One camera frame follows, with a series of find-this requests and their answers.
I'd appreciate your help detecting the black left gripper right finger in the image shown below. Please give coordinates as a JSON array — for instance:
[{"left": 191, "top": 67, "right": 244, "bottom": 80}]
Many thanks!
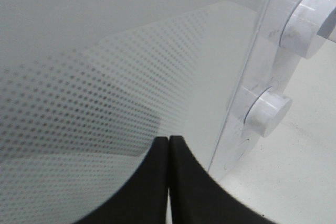
[{"left": 169, "top": 136, "right": 272, "bottom": 223}]

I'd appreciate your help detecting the white microwave knob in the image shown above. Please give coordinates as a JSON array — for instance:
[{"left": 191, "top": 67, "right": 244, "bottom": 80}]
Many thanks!
[
  {"left": 244, "top": 87, "right": 292, "bottom": 137},
  {"left": 279, "top": 0, "right": 335, "bottom": 59}
]

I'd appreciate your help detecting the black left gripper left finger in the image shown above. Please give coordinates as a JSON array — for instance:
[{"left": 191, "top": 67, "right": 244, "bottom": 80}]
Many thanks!
[{"left": 77, "top": 136, "right": 169, "bottom": 223}]

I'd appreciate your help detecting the white microwave oven body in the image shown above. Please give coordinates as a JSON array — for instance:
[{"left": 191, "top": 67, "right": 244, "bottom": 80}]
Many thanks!
[{"left": 207, "top": 0, "right": 336, "bottom": 172}]

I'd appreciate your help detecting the white microwave door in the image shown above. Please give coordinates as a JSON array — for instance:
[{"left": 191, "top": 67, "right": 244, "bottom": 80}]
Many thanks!
[{"left": 1, "top": 0, "right": 267, "bottom": 223}]

